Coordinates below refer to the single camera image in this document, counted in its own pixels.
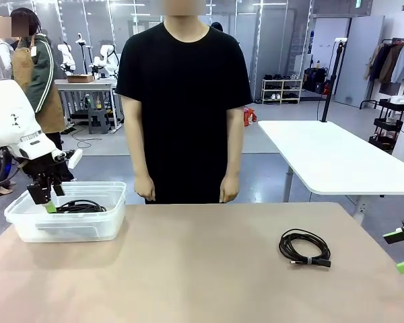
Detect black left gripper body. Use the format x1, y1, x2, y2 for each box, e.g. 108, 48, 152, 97
22, 153, 70, 186

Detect black USB extension cable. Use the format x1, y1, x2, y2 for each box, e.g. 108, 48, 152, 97
55, 199, 108, 213

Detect person's left forearm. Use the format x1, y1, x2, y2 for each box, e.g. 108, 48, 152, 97
222, 107, 245, 181

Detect person's right forearm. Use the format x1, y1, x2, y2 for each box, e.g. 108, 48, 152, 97
123, 96, 149, 181

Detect person's right hand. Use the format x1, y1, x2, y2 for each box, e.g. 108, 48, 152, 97
133, 176, 156, 202

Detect person's left hand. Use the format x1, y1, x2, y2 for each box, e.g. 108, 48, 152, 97
219, 176, 240, 204

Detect clear plastic storage bin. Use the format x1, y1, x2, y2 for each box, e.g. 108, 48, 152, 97
4, 180, 127, 243

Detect grey plastic stool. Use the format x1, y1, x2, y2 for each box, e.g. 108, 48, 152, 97
87, 109, 111, 135

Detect person in green jacket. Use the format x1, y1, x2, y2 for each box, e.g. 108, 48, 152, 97
10, 8, 75, 182

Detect grey background work table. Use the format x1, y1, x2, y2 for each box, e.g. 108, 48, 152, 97
55, 79, 122, 131

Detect brown cardboard box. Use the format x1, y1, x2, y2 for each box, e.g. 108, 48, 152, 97
66, 73, 94, 83

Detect large white table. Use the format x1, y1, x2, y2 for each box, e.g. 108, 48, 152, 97
257, 120, 404, 226

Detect black trolley cart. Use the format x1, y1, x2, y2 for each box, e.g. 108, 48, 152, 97
368, 98, 404, 154

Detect person in white hoodie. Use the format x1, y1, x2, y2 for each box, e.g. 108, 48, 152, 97
0, 16, 14, 81

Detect person in black T-shirt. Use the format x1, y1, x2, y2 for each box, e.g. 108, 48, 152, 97
115, 0, 253, 205

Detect black tripod pole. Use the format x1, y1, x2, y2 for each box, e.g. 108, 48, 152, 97
321, 37, 348, 122

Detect coat rack with clothes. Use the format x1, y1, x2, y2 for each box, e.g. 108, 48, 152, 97
359, 37, 404, 110

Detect black luggage bags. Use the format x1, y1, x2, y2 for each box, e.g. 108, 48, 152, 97
304, 67, 331, 94

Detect white shoe rack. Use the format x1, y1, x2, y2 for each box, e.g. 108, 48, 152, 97
261, 78, 304, 104

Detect red toy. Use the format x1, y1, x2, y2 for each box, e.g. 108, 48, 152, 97
244, 107, 259, 127

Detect black floor cable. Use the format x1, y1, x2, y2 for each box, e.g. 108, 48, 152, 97
61, 126, 94, 149

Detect black USB cable grey tie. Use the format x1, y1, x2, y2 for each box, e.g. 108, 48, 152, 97
278, 228, 332, 269

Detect black background camera stand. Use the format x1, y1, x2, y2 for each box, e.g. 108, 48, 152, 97
75, 32, 90, 75

